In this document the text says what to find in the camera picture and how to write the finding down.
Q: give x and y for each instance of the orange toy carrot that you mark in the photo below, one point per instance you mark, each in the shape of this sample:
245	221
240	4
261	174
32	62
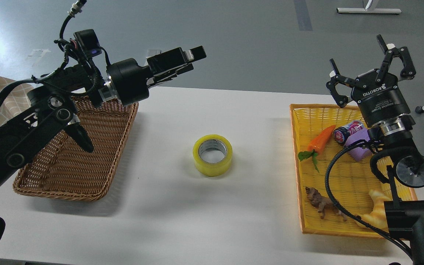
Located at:
316	146

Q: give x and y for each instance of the yellow tape roll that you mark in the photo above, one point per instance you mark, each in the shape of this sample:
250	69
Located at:
212	142

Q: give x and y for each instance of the brown toy lion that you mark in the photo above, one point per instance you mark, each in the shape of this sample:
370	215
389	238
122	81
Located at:
321	203

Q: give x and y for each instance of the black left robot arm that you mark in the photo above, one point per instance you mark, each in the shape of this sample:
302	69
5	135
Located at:
52	107

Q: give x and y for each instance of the brown wicker basket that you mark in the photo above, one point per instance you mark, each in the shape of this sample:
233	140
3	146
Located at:
62	170

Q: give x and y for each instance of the small printed can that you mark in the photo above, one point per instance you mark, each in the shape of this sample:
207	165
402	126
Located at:
342	133

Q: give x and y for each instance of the yellow plastic basket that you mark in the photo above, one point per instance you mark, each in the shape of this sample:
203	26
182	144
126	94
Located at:
350	181

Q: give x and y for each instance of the yellow toy croissant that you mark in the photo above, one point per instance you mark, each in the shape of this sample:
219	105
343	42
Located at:
377	217

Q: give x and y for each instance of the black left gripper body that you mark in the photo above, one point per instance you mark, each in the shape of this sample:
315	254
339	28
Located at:
128	82

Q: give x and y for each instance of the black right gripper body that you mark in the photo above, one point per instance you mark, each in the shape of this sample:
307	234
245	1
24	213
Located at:
379	102

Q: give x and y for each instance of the white table leg base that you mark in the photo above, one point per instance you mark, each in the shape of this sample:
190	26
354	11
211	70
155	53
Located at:
368	7

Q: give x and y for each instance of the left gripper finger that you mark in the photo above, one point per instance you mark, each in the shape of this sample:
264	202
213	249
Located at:
195	54

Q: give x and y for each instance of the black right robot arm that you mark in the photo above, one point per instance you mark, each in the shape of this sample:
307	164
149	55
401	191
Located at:
396	157

